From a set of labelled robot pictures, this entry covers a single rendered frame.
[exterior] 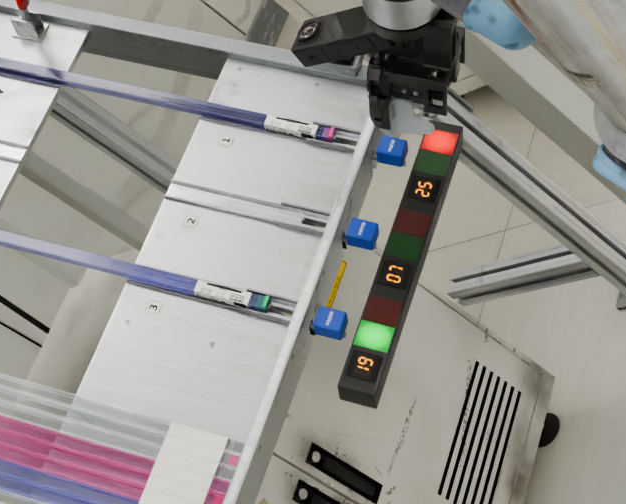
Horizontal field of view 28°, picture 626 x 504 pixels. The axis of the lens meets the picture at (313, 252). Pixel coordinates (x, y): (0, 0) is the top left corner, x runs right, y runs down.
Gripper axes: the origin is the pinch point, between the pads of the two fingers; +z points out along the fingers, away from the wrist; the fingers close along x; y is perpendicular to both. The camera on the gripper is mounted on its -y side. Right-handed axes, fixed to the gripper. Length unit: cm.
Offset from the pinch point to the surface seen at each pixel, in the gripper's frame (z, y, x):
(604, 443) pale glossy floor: 73, 30, 1
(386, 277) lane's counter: 5.8, 3.7, -14.9
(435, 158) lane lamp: 5.8, 4.7, 0.9
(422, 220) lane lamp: 5.8, 5.5, -7.2
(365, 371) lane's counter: 5.8, 4.8, -25.8
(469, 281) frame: 51, 6, 11
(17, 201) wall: 158, -127, 60
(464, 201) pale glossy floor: 109, -7, 60
